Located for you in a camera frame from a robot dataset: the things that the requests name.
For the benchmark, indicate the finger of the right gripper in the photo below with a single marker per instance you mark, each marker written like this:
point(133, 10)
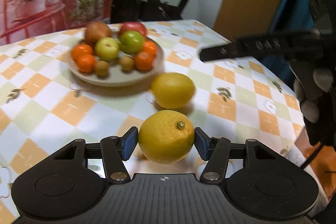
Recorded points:
point(290, 44)

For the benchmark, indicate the gloved right hand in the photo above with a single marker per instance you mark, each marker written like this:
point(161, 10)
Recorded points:
point(314, 87)

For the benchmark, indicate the green apple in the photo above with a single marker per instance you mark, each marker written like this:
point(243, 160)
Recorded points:
point(131, 42)

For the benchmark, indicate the brown kiwi right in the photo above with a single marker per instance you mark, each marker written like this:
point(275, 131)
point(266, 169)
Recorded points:
point(127, 63)

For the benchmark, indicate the dull red apple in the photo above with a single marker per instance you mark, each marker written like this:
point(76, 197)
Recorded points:
point(96, 31)

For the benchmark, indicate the orange mandarin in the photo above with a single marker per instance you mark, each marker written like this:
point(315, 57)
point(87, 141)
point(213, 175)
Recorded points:
point(150, 48)
point(86, 63)
point(81, 49)
point(144, 61)

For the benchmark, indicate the bright red apple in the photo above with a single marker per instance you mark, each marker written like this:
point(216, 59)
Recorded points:
point(133, 26)

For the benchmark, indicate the yellow lemon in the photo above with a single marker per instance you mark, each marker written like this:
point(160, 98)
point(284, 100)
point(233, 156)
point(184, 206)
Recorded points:
point(172, 90)
point(166, 137)

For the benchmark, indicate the yellow-green apple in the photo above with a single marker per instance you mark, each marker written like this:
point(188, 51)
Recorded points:
point(107, 49)

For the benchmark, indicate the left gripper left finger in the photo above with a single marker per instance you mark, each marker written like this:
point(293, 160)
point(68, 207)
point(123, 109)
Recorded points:
point(115, 151)

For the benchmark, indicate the checkered floral tablecloth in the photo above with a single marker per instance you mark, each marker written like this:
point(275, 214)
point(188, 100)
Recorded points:
point(43, 107)

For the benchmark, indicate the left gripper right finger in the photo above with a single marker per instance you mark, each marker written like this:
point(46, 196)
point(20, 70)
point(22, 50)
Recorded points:
point(215, 151)

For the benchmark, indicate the brown kiwi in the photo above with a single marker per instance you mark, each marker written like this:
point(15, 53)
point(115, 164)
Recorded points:
point(127, 63)
point(101, 68)

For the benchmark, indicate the beige round plate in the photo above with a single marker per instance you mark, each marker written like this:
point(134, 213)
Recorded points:
point(116, 77)

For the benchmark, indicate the brown kiwi left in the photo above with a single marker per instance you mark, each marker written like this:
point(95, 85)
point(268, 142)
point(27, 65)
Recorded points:
point(101, 68)

